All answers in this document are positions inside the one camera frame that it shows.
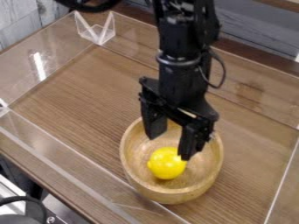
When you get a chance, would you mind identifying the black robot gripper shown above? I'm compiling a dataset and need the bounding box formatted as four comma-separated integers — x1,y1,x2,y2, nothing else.
139,56,219,161

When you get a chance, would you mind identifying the yellow lemon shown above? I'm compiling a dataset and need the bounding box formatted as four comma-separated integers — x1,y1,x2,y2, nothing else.
147,147,187,180

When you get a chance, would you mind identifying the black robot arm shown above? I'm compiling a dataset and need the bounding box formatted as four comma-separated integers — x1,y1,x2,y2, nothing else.
139,0,220,161

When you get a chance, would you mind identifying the brown wooden bowl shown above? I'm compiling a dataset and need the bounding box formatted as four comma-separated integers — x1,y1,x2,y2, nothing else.
119,118,224,205

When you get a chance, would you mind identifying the clear acrylic corner bracket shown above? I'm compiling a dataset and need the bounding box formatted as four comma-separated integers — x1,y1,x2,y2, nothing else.
74,11,116,46

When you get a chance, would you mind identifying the black cable lower left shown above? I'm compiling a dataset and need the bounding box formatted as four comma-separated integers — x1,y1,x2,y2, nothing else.
0,195,51,224

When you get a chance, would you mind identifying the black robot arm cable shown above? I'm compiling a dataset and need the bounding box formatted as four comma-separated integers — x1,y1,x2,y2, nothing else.
54,0,122,13

